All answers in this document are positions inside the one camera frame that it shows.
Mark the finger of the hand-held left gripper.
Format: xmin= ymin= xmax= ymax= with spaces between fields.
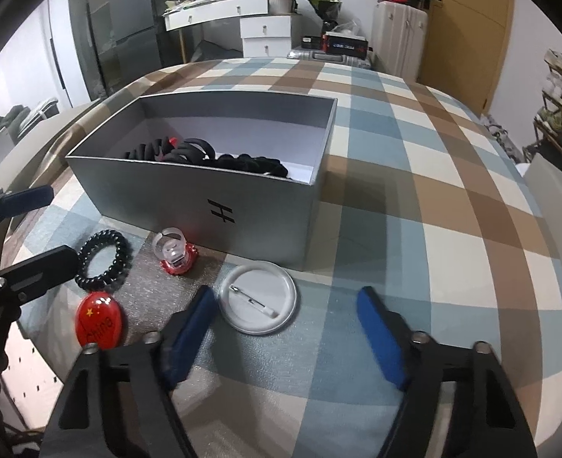
xmin=0 ymin=245 xmax=79 ymax=303
xmin=0 ymin=186 xmax=55 ymax=249

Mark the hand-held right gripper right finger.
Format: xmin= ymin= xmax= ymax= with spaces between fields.
xmin=356 ymin=286 xmax=539 ymax=458

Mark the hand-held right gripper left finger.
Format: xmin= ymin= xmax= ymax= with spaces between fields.
xmin=40 ymin=285 xmax=217 ymax=458

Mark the small black spiral hair tie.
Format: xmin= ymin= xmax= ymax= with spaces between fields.
xmin=75 ymin=230 xmax=132 ymax=293

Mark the white round pin badge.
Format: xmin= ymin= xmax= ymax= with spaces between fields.
xmin=218 ymin=261 xmax=298 ymax=335

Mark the grey cardboard box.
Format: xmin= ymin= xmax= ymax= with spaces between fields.
xmin=65 ymin=90 xmax=339 ymax=273

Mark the black claw hair clip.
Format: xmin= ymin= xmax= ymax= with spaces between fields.
xmin=159 ymin=145 xmax=215 ymax=165

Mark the black strap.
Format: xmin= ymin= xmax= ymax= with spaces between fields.
xmin=214 ymin=153 xmax=290 ymax=179

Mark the white air purifier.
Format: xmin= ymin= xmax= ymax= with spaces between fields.
xmin=0 ymin=129 xmax=19 ymax=163

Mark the grey table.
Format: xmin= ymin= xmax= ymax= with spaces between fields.
xmin=0 ymin=100 xmax=105 ymax=201

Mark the red oval badge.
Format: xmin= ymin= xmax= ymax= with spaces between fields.
xmin=75 ymin=291 xmax=125 ymax=347

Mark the white perforated board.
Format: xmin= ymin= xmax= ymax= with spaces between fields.
xmin=2 ymin=339 xmax=69 ymax=432

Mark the pile of dark clothes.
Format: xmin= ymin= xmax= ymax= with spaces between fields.
xmin=0 ymin=105 xmax=38 ymax=153

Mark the checked blanket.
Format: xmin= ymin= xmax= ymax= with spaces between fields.
xmin=4 ymin=57 xmax=562 ymax=458

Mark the white wardrobe panel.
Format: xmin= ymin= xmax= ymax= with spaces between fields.
xmin=47 ymin=0 xmax=95 ymax=106

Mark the dark glass wardrobe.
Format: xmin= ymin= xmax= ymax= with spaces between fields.
xmin=66 ymin=0 xmax=114 ymax=101

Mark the dark grey refrigerator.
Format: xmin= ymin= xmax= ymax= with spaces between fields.
xmin=106 ymin=0 xmax=164 ymax=70

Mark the white desk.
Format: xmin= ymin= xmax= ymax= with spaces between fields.
xmin=163 ymin=0 xmax=301 ymax=32

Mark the silver suitcase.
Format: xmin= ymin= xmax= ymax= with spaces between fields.
xmin=288 ymin=48 xmax=374 ymax=70

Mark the shoe rack with shoes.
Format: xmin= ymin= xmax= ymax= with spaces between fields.
xmin=524 ymin=48 xmax=562 ymax=168

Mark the white suitcase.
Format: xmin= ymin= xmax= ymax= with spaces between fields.
xmin=371 ymin=1 xmax=429 ymax=79

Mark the white drawer unit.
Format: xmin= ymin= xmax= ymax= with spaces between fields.
xmin=240 ymin=13 xmax=303 ymax=58

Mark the wooden door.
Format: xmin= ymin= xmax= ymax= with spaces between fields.
xmin=417 ymin=0 xmax=515 ymax=115

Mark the dark wrapped bouquet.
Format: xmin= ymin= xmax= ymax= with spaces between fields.
xmin=301 ymin=0 xmax=343 ymax=24

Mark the red ring toy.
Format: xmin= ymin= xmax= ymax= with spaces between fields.
xmin=152 ymin=227 xmax=200 ymax=276

